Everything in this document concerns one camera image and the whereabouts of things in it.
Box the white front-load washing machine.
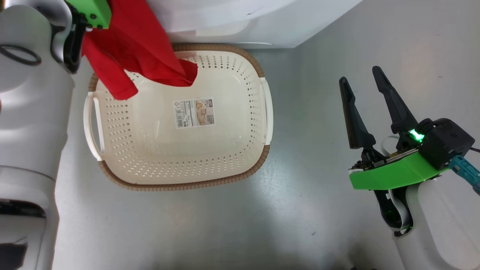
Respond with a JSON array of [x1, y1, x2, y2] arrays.
[[146, 0, 363, 49]]

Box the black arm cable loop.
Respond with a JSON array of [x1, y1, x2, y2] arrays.
[[0, 44, 42, 66]]

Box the plain red shirt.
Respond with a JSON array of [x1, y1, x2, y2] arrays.
[[81, 0, 198, 101]]

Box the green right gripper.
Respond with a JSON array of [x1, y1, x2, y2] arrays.
[[339, 66, 450, 191]]

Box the cream perforated laundry basket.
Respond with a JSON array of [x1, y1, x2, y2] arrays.
[[83, 42, 273, 192]]

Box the white barcode basket label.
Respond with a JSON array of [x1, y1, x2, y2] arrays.
[[172, 98, 216, 129]]

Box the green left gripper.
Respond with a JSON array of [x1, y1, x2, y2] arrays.
[[66, 0, 112, 30]]

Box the teal cable connector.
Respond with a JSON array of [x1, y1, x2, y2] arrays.
[[450, 156, 480, 195]]

